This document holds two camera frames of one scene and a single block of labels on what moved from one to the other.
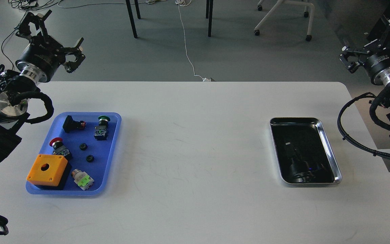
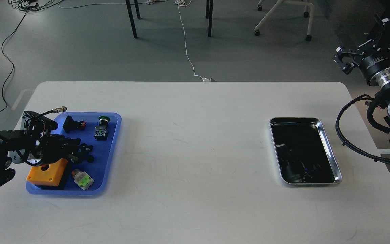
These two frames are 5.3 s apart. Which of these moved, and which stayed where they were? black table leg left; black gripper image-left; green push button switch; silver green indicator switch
Moved: black gripper image-left
Stayed: black table leg left; green push button switch; silver green indicator switch
